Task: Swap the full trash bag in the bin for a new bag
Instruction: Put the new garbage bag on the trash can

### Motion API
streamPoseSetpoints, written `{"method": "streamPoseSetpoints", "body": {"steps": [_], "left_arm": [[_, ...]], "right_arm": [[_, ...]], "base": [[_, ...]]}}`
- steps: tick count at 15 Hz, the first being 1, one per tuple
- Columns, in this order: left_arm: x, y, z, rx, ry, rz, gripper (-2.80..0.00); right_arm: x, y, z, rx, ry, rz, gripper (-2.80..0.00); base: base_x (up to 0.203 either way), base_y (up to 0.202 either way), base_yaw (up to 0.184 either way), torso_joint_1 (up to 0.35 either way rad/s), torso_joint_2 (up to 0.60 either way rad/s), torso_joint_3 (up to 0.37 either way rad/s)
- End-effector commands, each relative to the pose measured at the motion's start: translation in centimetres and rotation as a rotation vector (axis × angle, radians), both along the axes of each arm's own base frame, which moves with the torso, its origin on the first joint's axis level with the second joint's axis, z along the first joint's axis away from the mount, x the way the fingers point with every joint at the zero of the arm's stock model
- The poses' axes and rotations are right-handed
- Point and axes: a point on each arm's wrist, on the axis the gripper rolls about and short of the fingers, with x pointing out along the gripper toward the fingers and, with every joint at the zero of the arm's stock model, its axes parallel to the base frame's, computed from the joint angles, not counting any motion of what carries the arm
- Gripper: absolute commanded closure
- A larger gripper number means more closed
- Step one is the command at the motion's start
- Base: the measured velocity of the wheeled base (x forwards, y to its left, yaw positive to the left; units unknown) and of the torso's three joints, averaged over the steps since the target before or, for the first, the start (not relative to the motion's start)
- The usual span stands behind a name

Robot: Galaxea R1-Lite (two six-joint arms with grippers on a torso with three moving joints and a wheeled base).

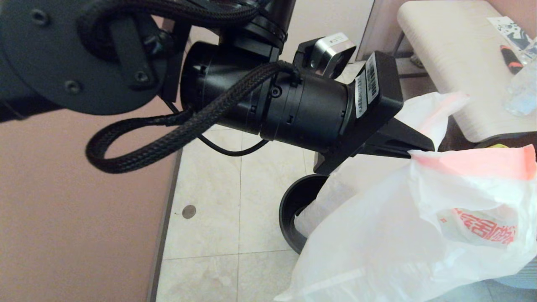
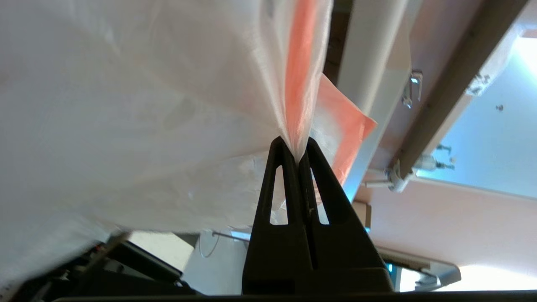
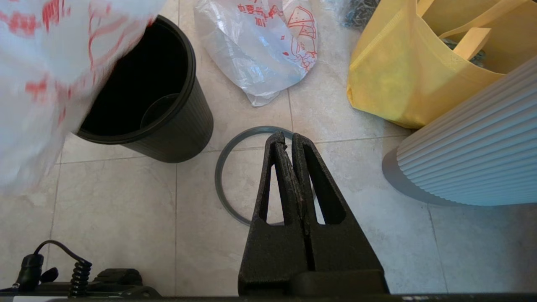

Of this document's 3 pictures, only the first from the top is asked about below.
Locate black white printed paper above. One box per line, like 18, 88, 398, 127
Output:
487, 17, 537, 53

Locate dark wall baseboard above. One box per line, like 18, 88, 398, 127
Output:
147, 149, 184, 302

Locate clear plastic bottle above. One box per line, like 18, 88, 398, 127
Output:
503, 59, 537, 117

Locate black orange tool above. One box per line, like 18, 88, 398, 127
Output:
500, 45, 524, 75

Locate left wrist camera unit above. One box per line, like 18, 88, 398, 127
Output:
293, 32, 357, 81

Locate thin black left gripper cable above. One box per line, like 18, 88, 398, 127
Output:
166, 100, 270, 157

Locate light wood-grain bench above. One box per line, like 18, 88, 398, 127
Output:
397, 0, 537, 143

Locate white plastic bag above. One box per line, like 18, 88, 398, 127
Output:
275, 92, 537, 302

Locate black trash bin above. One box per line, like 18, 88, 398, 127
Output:
279, 174, 332, 255

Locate white door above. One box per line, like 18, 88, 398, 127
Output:
285, 0, 375, 63

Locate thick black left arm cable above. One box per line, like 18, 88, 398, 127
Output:
77, 0, 302, 174

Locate black metal bench frame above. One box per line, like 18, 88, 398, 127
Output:
392, 33, 415, 59

